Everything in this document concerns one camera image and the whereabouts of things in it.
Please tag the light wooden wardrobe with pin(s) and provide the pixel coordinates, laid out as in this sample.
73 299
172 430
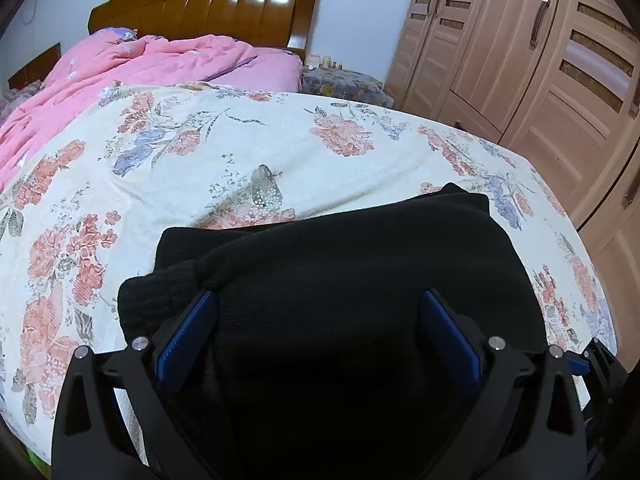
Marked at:
500 60

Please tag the wooden headboard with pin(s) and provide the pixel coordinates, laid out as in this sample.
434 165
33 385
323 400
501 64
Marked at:
225 10

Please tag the pink quilt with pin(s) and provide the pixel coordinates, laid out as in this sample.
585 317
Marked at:
150 65

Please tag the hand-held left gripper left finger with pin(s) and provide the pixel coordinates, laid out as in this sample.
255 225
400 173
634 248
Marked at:
185 340

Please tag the nightstand with floral cover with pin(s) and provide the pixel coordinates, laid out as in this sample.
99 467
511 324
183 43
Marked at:
345 85

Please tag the floral bed sheet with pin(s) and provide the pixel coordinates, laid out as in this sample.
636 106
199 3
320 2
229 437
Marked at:
225 135

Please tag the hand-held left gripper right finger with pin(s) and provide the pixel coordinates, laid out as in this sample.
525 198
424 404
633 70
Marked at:
452 345

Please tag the black pants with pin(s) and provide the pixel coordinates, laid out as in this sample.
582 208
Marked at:
325 285

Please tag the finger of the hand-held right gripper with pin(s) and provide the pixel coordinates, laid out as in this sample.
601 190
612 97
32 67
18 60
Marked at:
607 370

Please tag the white jar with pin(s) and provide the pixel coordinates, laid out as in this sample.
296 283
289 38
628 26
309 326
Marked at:
313 61

